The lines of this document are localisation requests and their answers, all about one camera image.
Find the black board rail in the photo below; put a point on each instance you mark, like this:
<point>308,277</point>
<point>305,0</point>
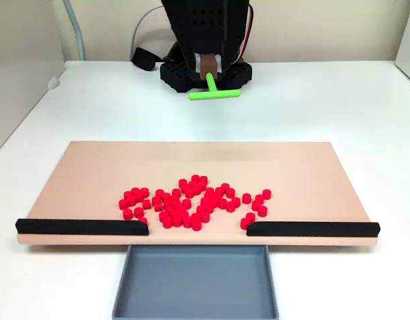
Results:
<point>311,229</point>
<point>81,227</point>

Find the green T-shaped pusher tool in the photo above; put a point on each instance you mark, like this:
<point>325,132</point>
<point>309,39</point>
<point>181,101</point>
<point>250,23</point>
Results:
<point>214,95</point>

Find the small white foot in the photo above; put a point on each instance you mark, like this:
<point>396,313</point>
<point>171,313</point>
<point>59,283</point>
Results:
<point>53,82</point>

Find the grey shallow tray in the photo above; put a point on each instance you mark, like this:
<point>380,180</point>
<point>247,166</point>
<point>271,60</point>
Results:
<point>194,283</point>

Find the beige flat board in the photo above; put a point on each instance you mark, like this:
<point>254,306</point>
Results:
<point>91,173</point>

